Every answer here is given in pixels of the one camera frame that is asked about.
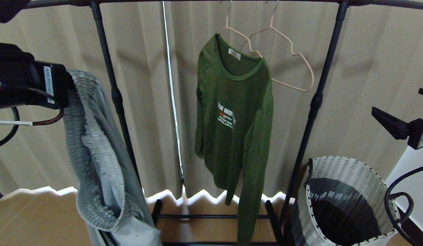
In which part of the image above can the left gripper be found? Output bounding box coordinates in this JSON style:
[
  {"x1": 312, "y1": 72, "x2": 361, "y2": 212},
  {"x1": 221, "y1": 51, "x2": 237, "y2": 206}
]
[{"x1": 0, "y1": 41, "x2": 76, "y2": 111}]

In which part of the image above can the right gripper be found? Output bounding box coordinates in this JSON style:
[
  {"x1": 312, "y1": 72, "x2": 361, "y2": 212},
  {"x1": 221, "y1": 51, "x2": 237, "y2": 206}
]
[{"x1": 371, "y1": 87, "x2": 423, "y2": 150}]

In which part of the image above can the pale grey garment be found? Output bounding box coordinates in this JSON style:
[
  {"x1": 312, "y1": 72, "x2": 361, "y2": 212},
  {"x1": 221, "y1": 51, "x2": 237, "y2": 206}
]
[{"x1": 63, "y1": 69, "x2": 163, "y2": 246}]

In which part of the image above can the pink clothes hanger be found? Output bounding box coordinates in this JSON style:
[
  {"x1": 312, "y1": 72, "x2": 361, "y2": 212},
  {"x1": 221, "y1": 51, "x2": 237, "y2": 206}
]
[
  {"x1": 216, "y1": 0, "x2": 263, "y2": 59},
  {"x1": 239, "y1": 0, "x2": 315, "y2": 92}
]

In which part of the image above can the green sleeveless shirt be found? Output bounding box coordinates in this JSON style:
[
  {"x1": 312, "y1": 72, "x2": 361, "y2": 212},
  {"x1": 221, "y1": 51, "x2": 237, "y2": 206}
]
[{"x1": 194, "y1": 33, "x2": 274, "y2": 246}]

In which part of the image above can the white laundry basket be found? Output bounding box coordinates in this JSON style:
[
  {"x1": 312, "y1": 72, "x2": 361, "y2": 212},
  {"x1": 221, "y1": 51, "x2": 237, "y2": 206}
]
[{"x1": 297, "y1": 156, "x2": 414, "y2": 246}]

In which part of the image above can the black clothes rack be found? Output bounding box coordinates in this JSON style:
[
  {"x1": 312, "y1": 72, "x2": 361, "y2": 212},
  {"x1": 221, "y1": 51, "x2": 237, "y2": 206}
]
[{"x1": 25, "y1": 0, "x2": 423, "y2": 246}]

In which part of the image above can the beige curtain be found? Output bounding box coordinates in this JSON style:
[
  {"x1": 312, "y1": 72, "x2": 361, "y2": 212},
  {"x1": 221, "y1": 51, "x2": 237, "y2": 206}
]
[{"x1": 0, "y1": 0, "x2": 423, "y2": 205}]

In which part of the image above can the black cable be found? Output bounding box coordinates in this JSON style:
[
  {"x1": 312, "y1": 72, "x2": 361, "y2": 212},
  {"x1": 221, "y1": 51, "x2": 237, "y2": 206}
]
[
  {"x1": 0, "y1": 107, "x2": 20, "y2": 150},
  {"x1": 384, "y1": 164, "x2": 423, "y2": 246}
]

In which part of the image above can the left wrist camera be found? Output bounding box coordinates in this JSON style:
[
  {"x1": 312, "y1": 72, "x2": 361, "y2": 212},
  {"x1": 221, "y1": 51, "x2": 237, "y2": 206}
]
[{"x1": 0, "y1": 0, "x2": 31, "y2": 24}]

